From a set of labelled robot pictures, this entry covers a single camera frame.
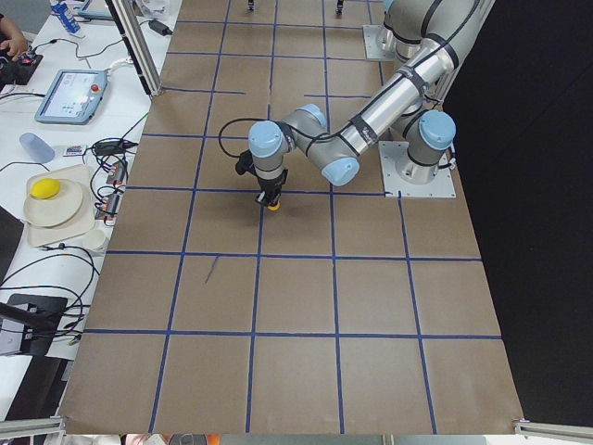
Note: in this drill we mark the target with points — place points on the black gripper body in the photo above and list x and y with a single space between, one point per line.
270 184

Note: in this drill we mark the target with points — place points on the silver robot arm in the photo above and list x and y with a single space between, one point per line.
431 39
408 22

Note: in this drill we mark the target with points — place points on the black monitor stand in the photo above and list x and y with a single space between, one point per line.
29 323

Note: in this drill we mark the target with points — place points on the brown paper table mat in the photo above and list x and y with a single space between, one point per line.
344 311

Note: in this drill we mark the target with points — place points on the beige tray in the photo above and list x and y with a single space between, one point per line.
82 222

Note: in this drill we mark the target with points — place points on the beige plate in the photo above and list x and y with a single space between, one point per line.
56 210

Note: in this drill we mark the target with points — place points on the black power adapter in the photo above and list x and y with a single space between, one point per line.
159 27

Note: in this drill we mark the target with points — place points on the blue teach pendant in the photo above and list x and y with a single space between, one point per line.
94 9
73 97

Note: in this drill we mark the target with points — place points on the yellow lemon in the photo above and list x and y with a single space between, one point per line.
45 188

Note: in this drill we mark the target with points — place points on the blue plastic cup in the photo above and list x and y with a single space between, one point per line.
36 148

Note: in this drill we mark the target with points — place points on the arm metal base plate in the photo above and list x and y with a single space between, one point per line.
402 177
379 43

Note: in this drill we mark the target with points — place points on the aluminium frame post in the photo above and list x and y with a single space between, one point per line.
130 31

